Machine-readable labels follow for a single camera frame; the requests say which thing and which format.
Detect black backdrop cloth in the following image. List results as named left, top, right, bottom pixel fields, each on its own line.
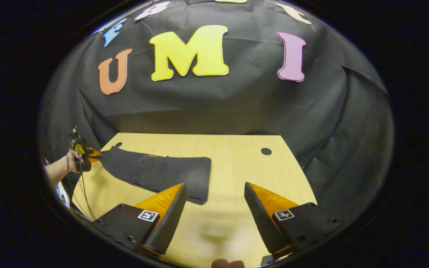
left=38, top=0, right=394, bottom=224

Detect dark grey jeans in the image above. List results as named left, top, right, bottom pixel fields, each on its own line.
left=99, top=146, right=212, bottom=205

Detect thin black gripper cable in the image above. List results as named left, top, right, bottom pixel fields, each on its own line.
left=66, top=141, right=98, bottom=222

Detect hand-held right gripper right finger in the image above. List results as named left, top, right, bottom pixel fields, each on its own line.
left=244, top=182, right=341, bottom=261

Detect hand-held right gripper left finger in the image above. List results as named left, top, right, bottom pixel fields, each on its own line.
left=92, top=182, right=188, bottom=258

